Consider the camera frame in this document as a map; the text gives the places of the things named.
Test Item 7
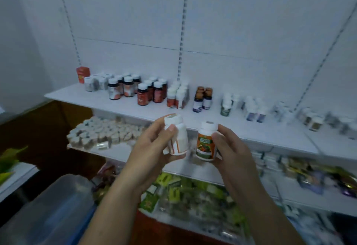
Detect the person's left hand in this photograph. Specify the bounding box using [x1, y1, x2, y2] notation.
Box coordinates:
[122, 114, 187, 195]

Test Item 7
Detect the person's right hand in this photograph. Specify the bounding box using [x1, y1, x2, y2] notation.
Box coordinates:
[210, 124, 261, 209]

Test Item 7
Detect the blue label white bottle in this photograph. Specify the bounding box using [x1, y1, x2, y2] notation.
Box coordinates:
[245, 105, 258, 122]
[256, 106, 268, 124]

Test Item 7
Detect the red label white bottle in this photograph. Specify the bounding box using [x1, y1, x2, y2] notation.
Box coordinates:
[176, 90, 186, 109]
[167, 90, 177, 109]

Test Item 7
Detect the white metal shelf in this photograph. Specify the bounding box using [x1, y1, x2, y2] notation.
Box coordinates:
[44, 0, 357, 245]
[0, 105, 39, 203]

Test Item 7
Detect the white bottle blue lid sticker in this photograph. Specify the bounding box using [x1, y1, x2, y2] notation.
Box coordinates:
[273, 101, 286, 117]

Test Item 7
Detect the clear plastic bin of bottles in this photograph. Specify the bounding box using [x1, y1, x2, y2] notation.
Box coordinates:
[0, 174, 96, 245]

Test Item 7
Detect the white sticker-lid jar bottle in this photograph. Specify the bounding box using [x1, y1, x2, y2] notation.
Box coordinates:
[345, 123, 357, 140]
[337, 116, 353, 135]

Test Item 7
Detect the red carton box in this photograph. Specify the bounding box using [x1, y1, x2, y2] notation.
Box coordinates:
[76, 66, 91, 84]

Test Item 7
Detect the stack of white heart-lid jars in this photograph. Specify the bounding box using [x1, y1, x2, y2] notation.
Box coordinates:
[66, 115, 148, 150]

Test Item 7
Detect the pile of mixed packets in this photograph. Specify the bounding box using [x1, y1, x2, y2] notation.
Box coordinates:
[92, 161, 251, 242]

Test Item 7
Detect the pile of white blue boxes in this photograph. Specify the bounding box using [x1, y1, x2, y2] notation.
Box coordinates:
[279, 206, 345, 245]

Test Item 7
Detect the pile of gold purple candies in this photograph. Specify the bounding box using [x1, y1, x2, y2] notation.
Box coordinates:
[293, 158, 357, 198]

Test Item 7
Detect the pile of snack bags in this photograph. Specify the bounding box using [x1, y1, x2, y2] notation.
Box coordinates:
[0, 146, 28, 186]

